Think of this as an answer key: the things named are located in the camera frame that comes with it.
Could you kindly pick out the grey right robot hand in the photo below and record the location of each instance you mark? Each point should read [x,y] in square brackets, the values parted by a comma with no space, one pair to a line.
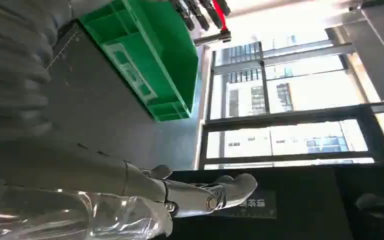
[79,172]

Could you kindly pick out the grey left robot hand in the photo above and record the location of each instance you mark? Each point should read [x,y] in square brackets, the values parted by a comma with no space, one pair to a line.
[197,15]

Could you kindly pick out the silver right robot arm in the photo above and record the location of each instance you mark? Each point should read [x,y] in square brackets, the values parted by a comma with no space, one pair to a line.
[10,66]

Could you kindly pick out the silver metal pole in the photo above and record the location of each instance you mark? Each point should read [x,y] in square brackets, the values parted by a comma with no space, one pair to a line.
[212,38]

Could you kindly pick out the green plastic crate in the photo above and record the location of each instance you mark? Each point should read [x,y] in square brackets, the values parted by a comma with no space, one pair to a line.
[165,59]

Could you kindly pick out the dark window frame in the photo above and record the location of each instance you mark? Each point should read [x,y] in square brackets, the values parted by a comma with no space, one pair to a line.
[265,114]

